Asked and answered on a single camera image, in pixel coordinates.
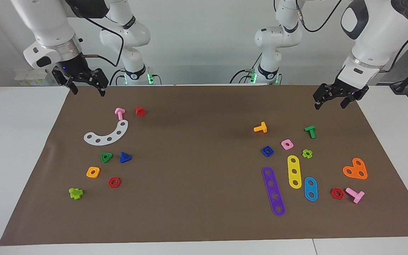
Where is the orange heart-shaped plate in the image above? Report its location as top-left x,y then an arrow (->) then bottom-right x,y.
342,158 -> 368,180

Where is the yellow three-hole plate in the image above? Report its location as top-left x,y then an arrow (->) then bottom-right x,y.
287,155 -> 302,189

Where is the purple four-hole plate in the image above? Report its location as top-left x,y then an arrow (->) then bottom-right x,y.
262,166 -> 286,216

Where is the black left base cable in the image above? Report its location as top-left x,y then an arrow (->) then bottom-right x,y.
229,53 -> 262,85

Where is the black base cable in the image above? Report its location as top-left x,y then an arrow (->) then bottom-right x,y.
109,68 -> 127,86
229,53 -> 262,85

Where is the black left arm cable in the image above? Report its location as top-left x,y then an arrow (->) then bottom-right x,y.
295,0 -> 408,73

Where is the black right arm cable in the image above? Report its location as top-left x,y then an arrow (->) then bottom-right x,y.
79,14 -> 124,68

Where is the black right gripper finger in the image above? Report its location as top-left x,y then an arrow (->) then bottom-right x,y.
51,67 -> 79,96
90,68 -> 109,97

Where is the black right base cable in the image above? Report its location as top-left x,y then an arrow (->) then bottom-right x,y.
109,68 -> 127,86

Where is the white curved hole plate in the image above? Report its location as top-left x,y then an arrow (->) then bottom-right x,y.
84,119 -> 129,146

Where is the blue two-hole plate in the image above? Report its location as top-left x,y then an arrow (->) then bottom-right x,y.
304,177 -> 318,202

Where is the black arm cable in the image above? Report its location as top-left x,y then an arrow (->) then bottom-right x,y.
295,0 -> 408,73
79,14 -> 124,68

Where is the white boxes stack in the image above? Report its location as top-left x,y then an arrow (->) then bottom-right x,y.
14,68 -> 54,87

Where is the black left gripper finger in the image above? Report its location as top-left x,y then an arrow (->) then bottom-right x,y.
340,91 -> 359,109
313,84 -> 334,111

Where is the brown table mat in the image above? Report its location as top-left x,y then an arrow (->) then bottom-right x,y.
0,84 -> 408,246

